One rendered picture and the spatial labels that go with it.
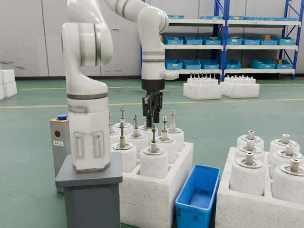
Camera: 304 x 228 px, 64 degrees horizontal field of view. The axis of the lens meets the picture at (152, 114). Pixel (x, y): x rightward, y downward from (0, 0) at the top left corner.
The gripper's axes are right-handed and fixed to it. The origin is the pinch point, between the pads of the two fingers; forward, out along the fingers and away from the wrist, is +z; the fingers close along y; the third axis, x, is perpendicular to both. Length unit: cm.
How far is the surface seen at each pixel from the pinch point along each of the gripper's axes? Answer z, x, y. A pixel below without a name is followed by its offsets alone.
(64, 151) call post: 16.0, -37.6, -1.8
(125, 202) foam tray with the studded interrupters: 26.8, -7.2, 7.5
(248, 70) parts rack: 13, 52, -537
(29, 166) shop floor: 35, -73, -17
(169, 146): 11.1, 3.7, -8.2
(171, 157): 15.5, 4.3, -8.9
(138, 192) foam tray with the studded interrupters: 21.7, -2.4, 7.6
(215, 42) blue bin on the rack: -48, -22, -505
